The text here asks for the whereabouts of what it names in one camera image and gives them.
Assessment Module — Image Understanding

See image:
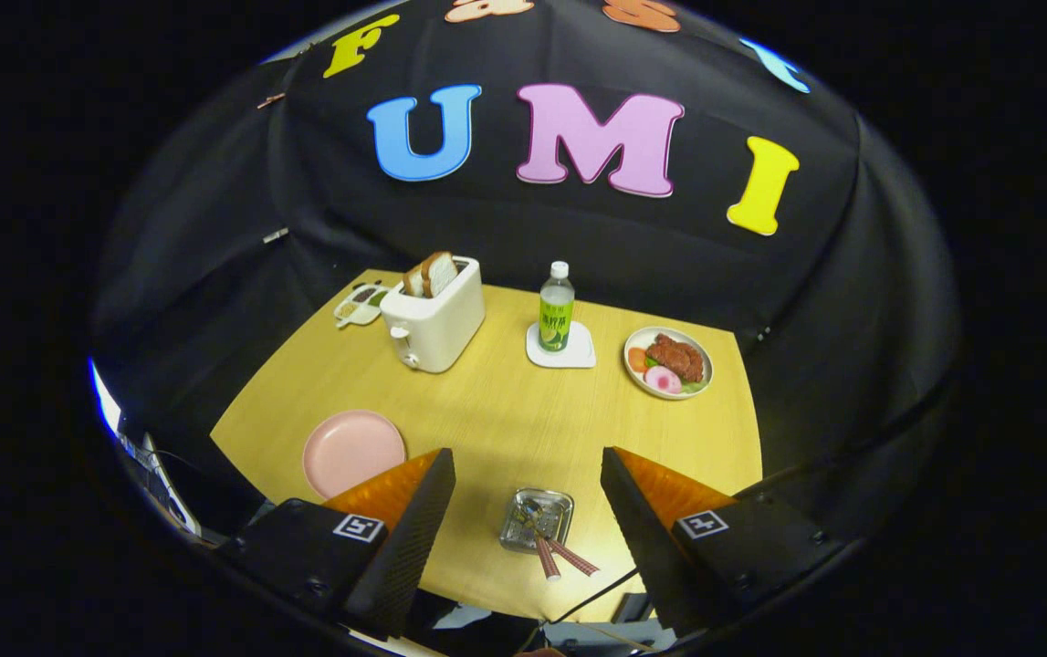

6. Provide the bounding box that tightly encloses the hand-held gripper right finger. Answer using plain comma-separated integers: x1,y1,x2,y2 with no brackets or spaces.
600,446,849,636

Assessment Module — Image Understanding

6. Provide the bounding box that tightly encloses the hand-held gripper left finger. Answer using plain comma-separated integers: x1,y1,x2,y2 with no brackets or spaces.
215,447,456,640

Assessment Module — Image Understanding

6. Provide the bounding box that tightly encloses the fork with checkered handle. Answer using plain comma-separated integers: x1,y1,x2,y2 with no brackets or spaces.
519,516,601,579

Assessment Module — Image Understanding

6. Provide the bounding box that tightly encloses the spoon with checkered handle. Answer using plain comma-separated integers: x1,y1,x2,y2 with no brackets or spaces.
523,500,562,582

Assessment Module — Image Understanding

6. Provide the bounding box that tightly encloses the metal drain basket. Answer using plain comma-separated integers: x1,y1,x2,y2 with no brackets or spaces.
498,488,575,555

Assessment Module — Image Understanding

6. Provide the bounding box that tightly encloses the pink plate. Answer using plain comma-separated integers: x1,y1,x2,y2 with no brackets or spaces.
302,410,407,500

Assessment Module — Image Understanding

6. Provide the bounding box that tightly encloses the white plate of food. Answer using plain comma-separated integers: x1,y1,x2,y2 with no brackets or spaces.
623,327,714,401

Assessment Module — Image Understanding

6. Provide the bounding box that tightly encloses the red meat piece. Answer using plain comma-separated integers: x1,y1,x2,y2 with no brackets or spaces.
644,333,705,382

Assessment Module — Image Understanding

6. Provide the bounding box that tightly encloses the white square coaster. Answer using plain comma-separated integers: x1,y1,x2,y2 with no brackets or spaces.
525,320,597,370

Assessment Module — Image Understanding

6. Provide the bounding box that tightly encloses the white toaster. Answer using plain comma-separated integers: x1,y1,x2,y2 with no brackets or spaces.
380,256,487,374

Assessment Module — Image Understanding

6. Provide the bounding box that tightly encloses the grey monitor panel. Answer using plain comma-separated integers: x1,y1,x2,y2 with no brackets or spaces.
138,432,203,541

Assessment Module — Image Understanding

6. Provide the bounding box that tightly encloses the white divided condiment tray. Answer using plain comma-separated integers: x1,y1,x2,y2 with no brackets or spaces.
334,283,392,328

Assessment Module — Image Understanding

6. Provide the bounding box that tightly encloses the green tea bottle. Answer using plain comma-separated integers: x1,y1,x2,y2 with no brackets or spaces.
539,261,576,353

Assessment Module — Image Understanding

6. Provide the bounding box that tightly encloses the lit computer screen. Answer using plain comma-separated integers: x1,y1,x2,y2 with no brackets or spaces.
88,359,124,437

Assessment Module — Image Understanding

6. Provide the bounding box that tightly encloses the black cable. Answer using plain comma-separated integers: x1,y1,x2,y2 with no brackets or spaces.
537,568,640,631

